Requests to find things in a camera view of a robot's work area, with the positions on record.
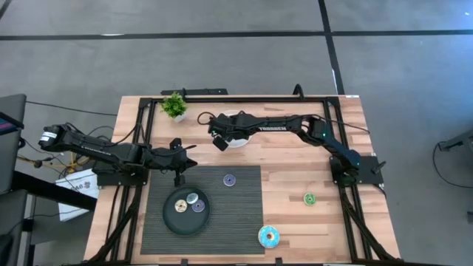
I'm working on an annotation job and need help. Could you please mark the green plant in white pot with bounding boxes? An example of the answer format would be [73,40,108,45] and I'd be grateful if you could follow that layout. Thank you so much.
[159,91,189,124]

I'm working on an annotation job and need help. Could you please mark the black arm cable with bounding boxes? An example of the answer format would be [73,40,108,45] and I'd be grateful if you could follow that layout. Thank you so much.
[316,115,371,134]

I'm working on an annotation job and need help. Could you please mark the white round plate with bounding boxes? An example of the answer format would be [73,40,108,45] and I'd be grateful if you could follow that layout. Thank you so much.
[218,109,256,149]

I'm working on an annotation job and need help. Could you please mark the grey chair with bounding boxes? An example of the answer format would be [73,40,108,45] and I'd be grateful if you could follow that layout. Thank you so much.
[0,93,27,195]

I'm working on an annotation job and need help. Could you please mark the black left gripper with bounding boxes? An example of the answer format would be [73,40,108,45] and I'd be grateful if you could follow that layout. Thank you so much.
[146,146,198,174]

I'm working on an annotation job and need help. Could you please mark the black mount bar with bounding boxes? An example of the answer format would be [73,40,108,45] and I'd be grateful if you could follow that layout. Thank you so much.
[160,87,229,97]

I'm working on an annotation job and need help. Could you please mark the black metal table frame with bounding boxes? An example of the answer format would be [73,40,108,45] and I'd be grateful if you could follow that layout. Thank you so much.
[84,95,404,266]

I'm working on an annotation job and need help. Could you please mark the large blue frosted donut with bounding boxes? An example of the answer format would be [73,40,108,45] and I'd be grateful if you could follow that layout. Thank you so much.
[257,225,281,249]

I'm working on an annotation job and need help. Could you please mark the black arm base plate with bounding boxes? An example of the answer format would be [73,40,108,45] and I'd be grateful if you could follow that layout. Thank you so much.
[91,162,149,188]
[329,154,385,186]

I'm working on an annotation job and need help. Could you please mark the dark round plate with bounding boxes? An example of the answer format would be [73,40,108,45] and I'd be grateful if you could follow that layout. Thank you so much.
[162,185,212,236]

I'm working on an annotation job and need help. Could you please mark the black beam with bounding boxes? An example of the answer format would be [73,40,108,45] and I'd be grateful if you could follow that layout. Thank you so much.
[10,171,98,212]

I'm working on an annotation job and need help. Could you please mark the black floor cable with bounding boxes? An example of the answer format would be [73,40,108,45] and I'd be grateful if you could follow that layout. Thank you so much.
[432,140,473,190]
[25,100,118,117]

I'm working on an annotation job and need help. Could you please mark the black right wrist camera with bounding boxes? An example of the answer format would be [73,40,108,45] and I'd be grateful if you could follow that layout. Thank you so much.
[211,134,231,152]

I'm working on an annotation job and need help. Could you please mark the yellow cable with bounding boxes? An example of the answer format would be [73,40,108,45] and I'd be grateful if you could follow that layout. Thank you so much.
[16,153,88,169]

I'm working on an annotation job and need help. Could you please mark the grey stand leg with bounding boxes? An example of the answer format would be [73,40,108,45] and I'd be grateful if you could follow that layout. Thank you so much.
[438,128,473,152]

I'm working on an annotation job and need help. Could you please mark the white paper sheet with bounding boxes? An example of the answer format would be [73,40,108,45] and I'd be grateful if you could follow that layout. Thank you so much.
[55,168,101,222]

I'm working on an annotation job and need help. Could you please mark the grey woven placemat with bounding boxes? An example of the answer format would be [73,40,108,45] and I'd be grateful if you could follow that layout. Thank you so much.
[140,165,266,256]

